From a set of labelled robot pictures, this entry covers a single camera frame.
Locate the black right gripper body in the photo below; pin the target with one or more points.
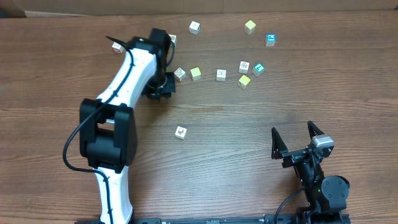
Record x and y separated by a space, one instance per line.
297 155

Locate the white block red side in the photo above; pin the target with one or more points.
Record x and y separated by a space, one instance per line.
117 48

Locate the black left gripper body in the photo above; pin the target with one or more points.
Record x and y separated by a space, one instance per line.
160 88

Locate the green sided block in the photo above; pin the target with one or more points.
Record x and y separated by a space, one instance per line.
173 39

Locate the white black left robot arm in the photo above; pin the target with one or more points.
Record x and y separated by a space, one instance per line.
108 136

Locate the acorn wooden block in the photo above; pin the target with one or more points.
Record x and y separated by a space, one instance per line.
180 132

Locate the green top block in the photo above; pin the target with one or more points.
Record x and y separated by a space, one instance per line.
258 69

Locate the yellow top block centre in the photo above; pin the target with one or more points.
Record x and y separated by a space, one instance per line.
196 73

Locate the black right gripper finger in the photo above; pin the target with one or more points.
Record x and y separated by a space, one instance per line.
313 130
278 146

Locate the yellow block top right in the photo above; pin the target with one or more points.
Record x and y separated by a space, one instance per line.
249 27

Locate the white block right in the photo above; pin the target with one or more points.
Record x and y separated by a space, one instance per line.
243 67

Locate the yellow block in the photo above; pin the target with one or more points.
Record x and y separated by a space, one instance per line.
244 81
249 27
196 73

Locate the yellow block lower right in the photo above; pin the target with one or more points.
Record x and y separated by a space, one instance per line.
244 81

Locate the white block top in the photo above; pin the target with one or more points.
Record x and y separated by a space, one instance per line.
194 27

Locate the blue top block right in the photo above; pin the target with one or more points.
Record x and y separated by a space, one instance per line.
270 40

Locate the white block centre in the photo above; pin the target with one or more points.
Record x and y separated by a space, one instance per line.
221 75

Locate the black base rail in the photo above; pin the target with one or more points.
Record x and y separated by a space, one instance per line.
211 220

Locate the white block red sides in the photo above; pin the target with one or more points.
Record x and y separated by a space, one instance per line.
179 74

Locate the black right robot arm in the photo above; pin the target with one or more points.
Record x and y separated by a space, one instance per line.
326 196

